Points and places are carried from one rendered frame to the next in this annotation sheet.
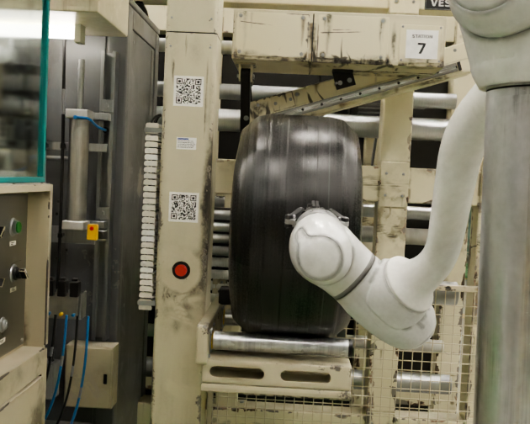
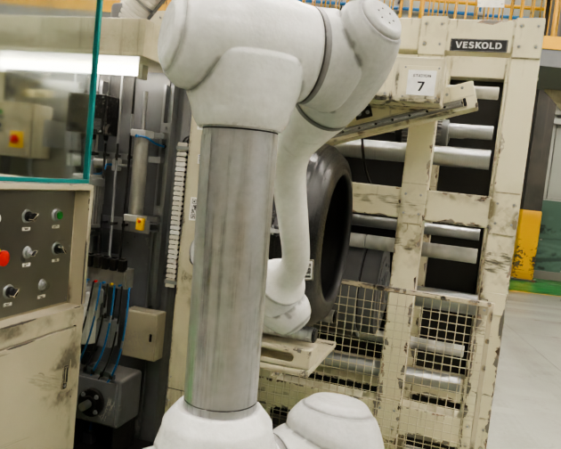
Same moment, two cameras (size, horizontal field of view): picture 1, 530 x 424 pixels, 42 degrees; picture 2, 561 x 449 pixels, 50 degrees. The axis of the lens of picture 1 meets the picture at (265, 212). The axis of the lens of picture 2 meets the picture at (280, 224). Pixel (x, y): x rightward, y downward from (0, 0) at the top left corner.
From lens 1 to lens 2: 0.55 m
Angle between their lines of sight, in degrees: 15
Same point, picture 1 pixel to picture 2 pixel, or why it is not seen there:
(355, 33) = not seen: hidden behind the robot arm
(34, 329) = (75, 291)
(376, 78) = (390, 111)
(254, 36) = not seen: hidden behind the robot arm
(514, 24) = (183, 81)
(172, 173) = (193, 183)
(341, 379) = (302, 360)
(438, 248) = (285, 253)
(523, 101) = (207, 139)
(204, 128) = not seen: hidden behind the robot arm
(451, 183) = (279, 201)
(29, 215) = (76, 208)
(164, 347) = (180, 318)
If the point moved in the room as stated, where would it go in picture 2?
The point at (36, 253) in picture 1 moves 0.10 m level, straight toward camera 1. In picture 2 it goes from (79, 235) to (69, 240)
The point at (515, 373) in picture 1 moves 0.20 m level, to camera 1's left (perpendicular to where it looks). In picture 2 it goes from (194, 345) to (62, 320)
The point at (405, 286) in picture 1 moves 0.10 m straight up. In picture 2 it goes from (270, 282) to (275, 232)
